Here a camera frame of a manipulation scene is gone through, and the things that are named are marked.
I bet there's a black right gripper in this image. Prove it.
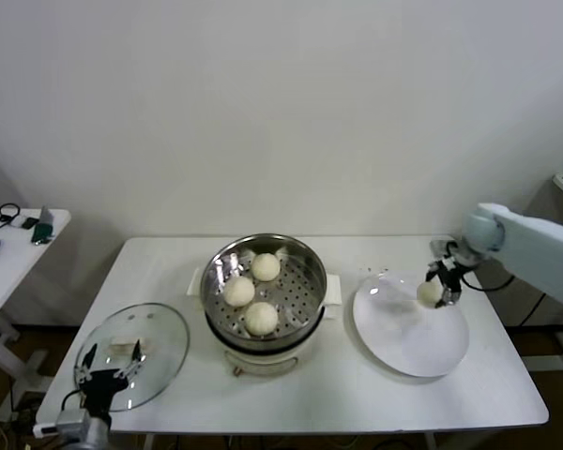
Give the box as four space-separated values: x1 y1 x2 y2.
425 260 466 309

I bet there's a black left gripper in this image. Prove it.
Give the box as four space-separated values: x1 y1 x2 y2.
74 339 145 417

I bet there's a white steamed baozi bun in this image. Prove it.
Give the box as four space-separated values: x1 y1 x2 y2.
243 302 280 337
416 280 441 309
222 276 256 308
251 252 282 282

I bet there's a glass pot lid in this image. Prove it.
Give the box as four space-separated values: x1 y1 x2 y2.
73 303 191 413

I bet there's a stainless steel steamer basket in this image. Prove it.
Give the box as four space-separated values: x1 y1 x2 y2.
187 233 342 351

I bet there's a white round plate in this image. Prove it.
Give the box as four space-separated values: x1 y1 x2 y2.
353 274 470 379

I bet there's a white side table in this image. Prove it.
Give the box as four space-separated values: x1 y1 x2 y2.
0 207 71 381

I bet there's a green grey flat tool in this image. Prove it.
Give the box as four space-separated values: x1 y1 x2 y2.
30 205 56 248

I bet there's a white electric cooking pot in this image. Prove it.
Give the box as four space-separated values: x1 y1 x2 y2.
190 280 342 379

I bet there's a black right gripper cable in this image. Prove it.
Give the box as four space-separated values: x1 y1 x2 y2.
459 274 516 293

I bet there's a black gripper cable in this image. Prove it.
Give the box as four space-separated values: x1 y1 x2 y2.
459 274 516 293
60 388 88 414

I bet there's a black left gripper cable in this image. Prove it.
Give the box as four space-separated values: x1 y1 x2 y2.
60 388 88 414

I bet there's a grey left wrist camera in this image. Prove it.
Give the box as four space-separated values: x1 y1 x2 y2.
33 408 89 438

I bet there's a black adapter with cable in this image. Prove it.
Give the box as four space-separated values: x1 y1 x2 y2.
519 290 545 328

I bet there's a black looped cable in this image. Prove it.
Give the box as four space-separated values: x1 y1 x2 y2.
0 202 21 234

